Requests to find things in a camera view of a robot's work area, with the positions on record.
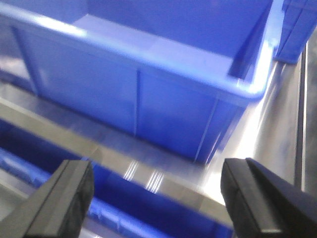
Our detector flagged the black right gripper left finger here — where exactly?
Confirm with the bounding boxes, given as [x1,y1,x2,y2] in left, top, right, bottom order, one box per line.
[0,160,94,238]

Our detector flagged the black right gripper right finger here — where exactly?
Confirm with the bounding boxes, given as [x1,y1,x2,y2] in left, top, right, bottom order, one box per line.
[220,158,317,238]

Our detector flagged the blue bin lower shelf left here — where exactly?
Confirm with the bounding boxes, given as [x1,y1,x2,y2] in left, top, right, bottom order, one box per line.
[0,120,81,188]

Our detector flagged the blue bin shelf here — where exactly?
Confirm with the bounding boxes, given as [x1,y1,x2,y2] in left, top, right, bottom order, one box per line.
[89,163,233,238]
[0,120,81,188]

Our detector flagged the blue bin lower shelf right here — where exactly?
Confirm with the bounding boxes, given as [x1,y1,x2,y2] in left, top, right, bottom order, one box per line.
[89,163,233,238]

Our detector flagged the blue target bin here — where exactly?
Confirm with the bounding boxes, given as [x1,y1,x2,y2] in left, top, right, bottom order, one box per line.
[0,0,284,164]

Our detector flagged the steel shelf rack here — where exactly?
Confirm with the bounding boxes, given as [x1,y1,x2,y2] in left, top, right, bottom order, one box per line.
[0,32,317,224]

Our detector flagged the large blue crate behind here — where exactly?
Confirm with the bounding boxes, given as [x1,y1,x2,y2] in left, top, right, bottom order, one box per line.
[274,0,317,64]

